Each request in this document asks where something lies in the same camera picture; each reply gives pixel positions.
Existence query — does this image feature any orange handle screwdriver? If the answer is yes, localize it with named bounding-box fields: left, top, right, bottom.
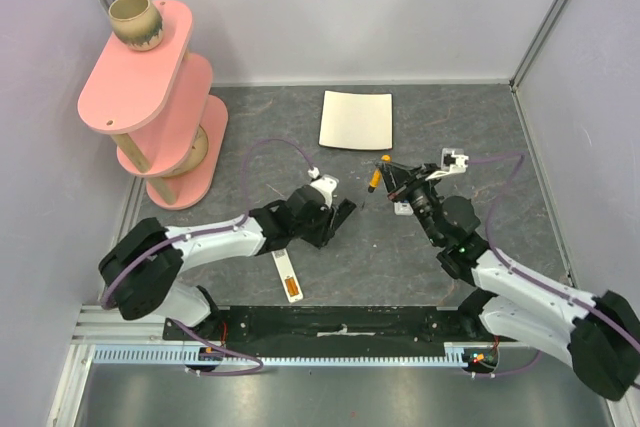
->
left=367, top=154, right=391, bottom=193

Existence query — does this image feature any white remote control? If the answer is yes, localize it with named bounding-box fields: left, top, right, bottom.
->
left=271, top=249, right=304, bottom=303

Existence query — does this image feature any orange battery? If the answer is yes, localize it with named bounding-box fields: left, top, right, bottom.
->
left=287, top=277, right=300, bottom=297
left=285, top=277, right=298, bottom=297

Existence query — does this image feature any black remote control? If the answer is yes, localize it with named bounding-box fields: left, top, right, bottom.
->
left=313, top=199, right=357, bottom=248

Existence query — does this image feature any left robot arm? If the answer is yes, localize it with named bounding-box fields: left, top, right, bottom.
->
left=98, top=176, right=356, bottom=340

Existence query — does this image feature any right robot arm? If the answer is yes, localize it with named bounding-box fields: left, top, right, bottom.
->
left=375, top=149, right=639, bottom=401

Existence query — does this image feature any small white box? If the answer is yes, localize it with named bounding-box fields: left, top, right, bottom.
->
left=394, top=201, right=413, bottom=216

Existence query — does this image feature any white square plate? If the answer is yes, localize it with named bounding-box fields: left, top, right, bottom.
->
left=319, top=91, right=393, bottom=151

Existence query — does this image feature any beige cup on lower shelf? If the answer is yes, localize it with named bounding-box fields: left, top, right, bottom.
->
left=174, top=126, right=209, bottom=175

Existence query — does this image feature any pink three tier shelf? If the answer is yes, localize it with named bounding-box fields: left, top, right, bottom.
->
left=77, top=0, right=228, bottom=210

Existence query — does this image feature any beige ceramic mug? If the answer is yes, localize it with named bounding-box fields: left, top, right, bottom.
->
left=108, top=0, right=164, bottom=52

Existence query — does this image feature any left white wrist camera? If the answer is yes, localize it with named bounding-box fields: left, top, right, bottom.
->
left=307, top=167, right=339, bottom=208

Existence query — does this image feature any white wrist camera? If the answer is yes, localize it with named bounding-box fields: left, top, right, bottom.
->
left=307, top=167, right=339, bottom=208
left=426, top=148, right=469, bottom=180

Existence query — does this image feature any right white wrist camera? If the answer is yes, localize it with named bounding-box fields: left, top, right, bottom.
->
left=426, top=148, right=469, bottom=180

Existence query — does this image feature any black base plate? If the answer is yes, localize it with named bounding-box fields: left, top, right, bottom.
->
left=196, top=306, right=494, bottom=357

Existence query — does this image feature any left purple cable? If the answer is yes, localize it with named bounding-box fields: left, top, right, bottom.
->
left=99, top=138, right=317, bottom=377

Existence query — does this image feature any purple cable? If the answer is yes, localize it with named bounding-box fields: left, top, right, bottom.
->
left=467, top=151, right=640, bottom=381
left=99, top=138, right=317, bottom=377

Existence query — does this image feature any light blue cable duct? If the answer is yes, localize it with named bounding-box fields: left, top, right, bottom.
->
left=92, top=343, right=477, bottom=368

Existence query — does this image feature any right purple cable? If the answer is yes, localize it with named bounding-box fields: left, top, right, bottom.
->
left=467, top=151, right=640, bottom=381

